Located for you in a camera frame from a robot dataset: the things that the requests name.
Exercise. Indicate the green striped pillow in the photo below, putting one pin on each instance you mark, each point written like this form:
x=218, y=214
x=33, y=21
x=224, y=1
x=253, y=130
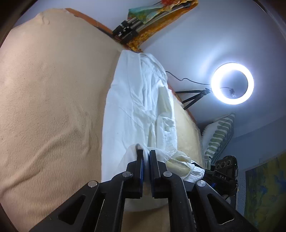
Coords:
x=215, y=138

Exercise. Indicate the white cotton garment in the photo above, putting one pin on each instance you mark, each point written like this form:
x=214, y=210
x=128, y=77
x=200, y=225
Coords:
x=139, y=115

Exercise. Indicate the folded tripod with colourful cloth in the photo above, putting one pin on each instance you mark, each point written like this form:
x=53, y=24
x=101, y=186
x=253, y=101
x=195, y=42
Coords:
x=143, y=22

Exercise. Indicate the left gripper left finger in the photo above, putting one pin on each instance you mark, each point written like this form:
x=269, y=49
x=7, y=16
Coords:
x=134, y=184

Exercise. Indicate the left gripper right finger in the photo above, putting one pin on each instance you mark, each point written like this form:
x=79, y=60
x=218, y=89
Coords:
x=156, y=169

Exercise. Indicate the white ring light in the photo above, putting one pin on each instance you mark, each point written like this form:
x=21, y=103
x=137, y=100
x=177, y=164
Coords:
x=232, y=83

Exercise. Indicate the black ring light tripod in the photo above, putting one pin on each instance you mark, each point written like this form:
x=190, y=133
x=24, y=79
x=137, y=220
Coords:
x=192, y=100

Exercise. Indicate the beige bed blanket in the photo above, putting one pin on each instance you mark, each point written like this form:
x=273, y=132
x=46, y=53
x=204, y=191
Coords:
x=56, y=71

